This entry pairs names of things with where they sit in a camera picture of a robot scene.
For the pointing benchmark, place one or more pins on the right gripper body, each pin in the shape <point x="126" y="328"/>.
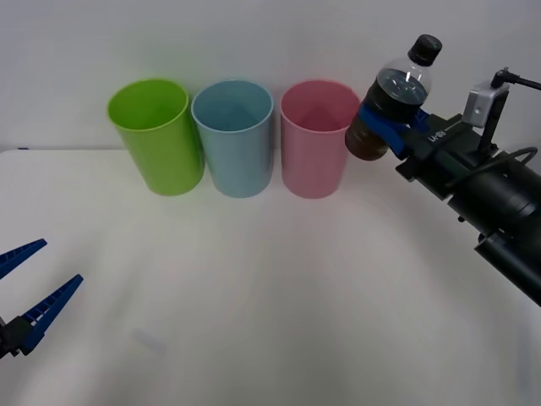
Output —
<point x="444" y="148"/>

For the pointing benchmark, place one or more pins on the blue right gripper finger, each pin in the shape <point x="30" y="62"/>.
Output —
<point x="422" y="119"/>
<point x="386" y="127"/>

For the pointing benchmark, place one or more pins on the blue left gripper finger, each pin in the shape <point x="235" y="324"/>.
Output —
<point x="21" y="255"/>
<point x="46" y="311"/>

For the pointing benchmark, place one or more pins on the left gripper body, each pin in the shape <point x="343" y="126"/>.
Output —
<point x="3" y="338"/>

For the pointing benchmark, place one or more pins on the green plastic bin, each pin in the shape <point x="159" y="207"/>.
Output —
<point x="169" y="160"/>

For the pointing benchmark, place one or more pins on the pale blue plastic bin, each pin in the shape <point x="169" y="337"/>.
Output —
<point x="238" y="165"/>

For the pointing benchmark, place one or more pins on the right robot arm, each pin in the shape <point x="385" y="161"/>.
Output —
<point x="507" y="194"/>

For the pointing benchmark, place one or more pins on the pink plastic bin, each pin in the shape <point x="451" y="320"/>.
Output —
<point x="310" y="165"/>

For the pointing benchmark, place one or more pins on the plastic bottle with dark drink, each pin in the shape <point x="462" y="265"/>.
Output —
<point x="397" y="91"/>

